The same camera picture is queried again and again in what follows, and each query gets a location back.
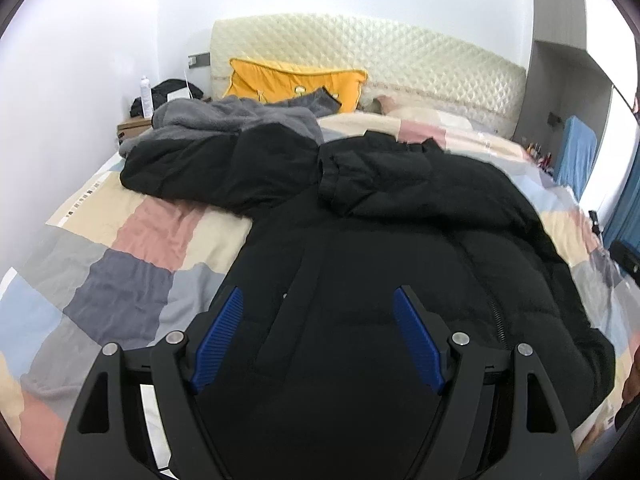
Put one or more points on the blue curtain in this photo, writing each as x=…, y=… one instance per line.
x=625, y=222

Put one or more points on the white spray bottle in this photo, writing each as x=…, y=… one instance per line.
x=146, y=97

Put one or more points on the grey white wardrobe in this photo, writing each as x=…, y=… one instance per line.
x=583, y=63

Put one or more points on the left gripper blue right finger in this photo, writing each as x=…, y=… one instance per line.
x=498, y=416

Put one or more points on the grey fleece garment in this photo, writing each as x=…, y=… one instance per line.
x=191, y=119

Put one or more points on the wooden nightstand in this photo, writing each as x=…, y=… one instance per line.
x=132, y=127

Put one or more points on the black bag on nightstand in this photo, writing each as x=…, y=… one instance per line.
x=161, y=92

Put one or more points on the bottles on shelf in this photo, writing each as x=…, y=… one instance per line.
x=541, y=160

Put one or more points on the patchwork pastel bed quilt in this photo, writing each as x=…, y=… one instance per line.
x=114, y=265

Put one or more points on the cream quilted headboard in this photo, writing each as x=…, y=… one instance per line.
x=400, y=60

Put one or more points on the grey wall socket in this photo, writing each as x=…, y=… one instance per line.
x=199, y=60

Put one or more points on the black puffer jacket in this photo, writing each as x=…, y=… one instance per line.
x=317, y=382

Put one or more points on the yellow pillow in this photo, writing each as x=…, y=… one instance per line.
x=274, y=81

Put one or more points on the person's right hand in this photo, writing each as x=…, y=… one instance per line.
x=632, y=385

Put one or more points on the blue towel covered chair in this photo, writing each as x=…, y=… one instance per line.
x=576, y=156

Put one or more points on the black tripod device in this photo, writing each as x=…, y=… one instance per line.
x=595, y=224

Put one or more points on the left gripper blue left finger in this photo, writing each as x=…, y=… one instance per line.
x=106, y=436

